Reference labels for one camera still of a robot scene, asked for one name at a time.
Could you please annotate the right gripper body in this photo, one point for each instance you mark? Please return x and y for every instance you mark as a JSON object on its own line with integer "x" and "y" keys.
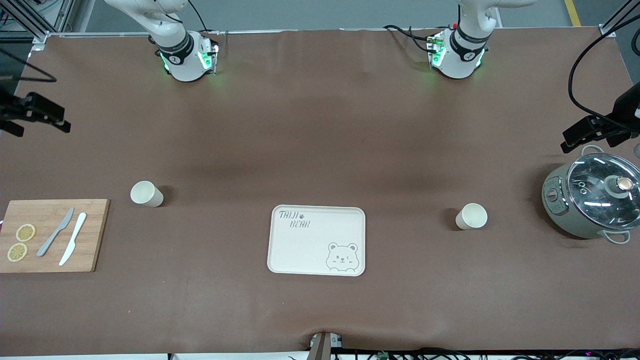
{"x": 11, "y": 109}

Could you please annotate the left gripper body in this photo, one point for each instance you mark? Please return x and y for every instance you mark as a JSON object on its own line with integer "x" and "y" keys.
{"x": 627, "y": 108}

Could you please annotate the white IKEA cup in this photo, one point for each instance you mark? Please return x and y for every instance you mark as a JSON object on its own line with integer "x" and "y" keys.
{"x": 472, "y": 216}
{"x": 145, "y": 194}

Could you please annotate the glass pot lid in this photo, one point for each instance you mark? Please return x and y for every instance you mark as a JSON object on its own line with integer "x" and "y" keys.
{"x": 600, "y": 195}

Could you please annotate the yellow lemon slice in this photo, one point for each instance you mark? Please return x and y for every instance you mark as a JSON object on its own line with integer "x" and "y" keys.
{"x": 25, "y": 232}
{"x": 17, "y": 252}

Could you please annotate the grey plastic knife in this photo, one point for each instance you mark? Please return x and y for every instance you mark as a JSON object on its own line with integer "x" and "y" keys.
{"x": 52, "y": 237}

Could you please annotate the white plastic knife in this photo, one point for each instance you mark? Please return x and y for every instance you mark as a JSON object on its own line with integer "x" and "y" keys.
{"x": 74, "y": 237}

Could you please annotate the wooden cutting board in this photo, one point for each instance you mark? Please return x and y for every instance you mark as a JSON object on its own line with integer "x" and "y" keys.
{"x": 50, "y": 260}

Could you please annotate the brown table cover mat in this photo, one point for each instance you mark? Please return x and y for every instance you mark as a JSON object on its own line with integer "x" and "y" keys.
{"x": 320, "y": 125}

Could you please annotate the beige bear print tray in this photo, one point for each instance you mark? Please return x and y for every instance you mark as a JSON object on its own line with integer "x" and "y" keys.
{"x": 310, "y": 250}

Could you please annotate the grey metal table clamp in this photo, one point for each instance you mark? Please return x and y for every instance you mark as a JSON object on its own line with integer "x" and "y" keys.
{"x": 321, "y": 347}

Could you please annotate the aluminium frame with black struts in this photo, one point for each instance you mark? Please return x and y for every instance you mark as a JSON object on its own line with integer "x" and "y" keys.
{"x": 62, "y": 15}

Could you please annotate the aluminium frame post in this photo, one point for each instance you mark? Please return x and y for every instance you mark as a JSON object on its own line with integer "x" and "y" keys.
{"x": 617, "y": 19}

